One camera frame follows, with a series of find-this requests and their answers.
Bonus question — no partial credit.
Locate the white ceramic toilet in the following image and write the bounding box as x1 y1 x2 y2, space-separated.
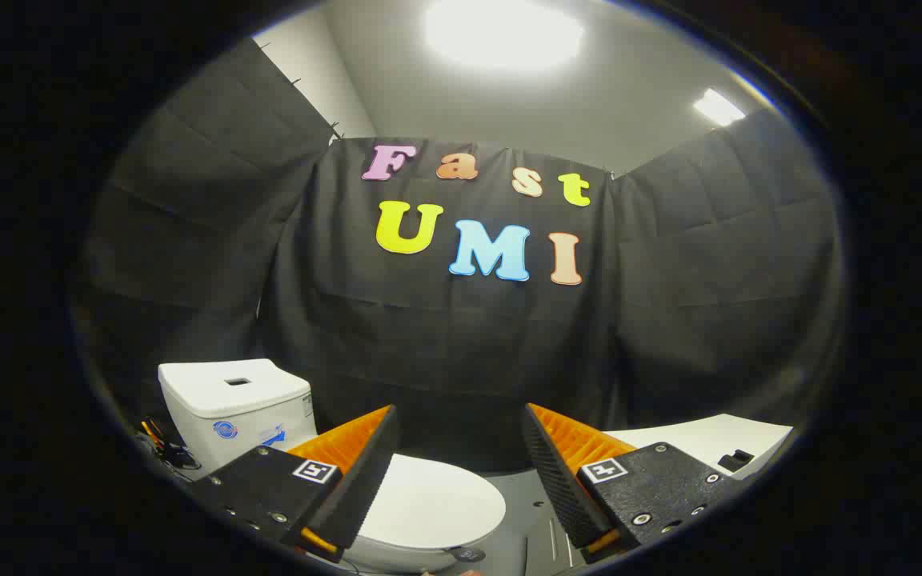
158 358 507 574

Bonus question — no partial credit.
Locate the large ceiling light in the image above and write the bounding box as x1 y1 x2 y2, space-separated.
425 0 586 71

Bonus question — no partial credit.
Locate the white toilet lid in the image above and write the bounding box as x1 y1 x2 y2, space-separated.
347 454 507 553

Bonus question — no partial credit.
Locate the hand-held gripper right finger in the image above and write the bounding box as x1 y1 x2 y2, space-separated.
521 402 740 564

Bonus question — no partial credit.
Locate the tangle of cables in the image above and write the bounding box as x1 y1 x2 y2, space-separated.
138 416 202 473

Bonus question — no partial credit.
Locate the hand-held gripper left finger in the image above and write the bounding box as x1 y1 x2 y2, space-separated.
189 404 400 563

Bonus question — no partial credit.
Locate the small ceiling light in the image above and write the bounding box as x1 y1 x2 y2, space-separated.
693 88 748 127

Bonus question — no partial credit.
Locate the black backdrop cloth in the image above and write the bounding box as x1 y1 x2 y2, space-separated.
77 36 842 473

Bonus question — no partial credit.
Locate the white panelled cabinet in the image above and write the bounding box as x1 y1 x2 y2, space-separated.
605 414 796 481

